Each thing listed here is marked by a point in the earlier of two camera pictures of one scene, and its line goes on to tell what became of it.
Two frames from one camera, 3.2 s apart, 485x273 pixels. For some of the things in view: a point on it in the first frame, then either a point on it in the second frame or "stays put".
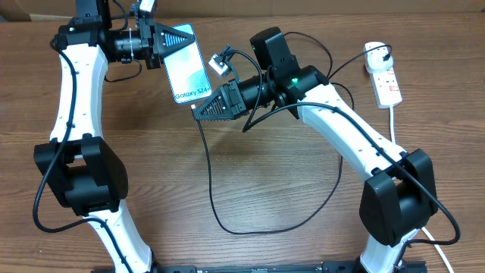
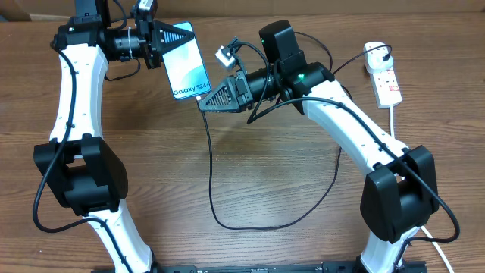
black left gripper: (160, 35) stays put
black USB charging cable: (385, 53) → (315, 208)
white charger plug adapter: (373, 54) stays put
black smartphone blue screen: (186, 72) stays put
